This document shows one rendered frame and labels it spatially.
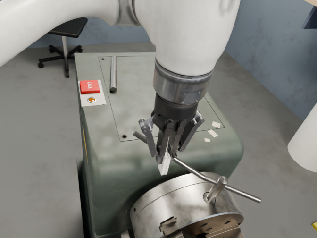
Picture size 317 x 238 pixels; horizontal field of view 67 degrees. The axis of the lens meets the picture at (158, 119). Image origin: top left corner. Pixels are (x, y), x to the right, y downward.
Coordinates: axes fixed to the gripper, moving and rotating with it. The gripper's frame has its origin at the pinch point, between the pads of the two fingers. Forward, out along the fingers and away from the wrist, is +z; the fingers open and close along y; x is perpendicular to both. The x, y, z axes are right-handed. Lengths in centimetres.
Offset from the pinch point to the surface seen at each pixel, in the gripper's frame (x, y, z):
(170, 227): -9.7, 0.3, 14.2
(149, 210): -3.5, -3.0, 16.1
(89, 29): 302, 7, 109
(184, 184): -1.3, 6.8, 10.8
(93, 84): 39.4, -11.3, 6.3
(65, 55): 254, -29, 119
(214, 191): -7.0, 11.4, 6.2
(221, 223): -10.9, 15.1, 18.1
